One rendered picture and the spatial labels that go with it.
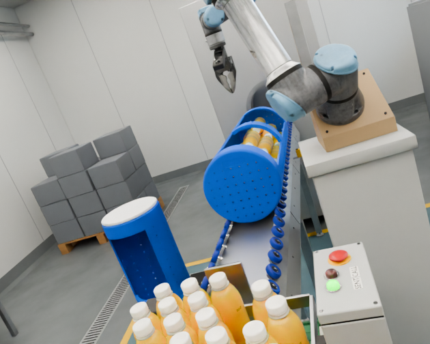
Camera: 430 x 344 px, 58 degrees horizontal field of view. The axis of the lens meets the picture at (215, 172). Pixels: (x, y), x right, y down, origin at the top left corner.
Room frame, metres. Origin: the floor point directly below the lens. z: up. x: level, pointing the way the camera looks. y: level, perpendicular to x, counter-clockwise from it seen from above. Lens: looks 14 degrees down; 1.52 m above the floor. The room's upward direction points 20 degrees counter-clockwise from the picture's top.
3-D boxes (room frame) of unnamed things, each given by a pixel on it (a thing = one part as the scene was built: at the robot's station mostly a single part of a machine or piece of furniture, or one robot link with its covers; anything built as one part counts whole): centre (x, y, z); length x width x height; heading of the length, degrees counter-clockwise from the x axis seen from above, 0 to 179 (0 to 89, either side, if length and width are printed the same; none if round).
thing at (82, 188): (4.89, 1.49, 0.59); 1.20 x 0.80 x 1.19; 76
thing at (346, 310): (0.61, -0.15, 1.05); 0.20 x 0.10 x 0.10; 162
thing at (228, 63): (1.72, -0.20, 1.54); 0.09 x 0.08 x 0.12; 162
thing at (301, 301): (0.82, 0.09, 0.96); 0.40 x 0.01 x 0.03; 72
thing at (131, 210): (1.77, 0.44, 1.03); 0.28 x 0.28 x 0.01
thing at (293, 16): (2.22, -0.70, 0.85); 0.06 x 0.06 x 1.70; 72
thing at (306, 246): (1.88, -0.32, 0.31); 0.06 x 0.06 x 0.63; 72
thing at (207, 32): (1.71, -0.20, 1.70); 0.09 x 0.08 x 0.11; 4
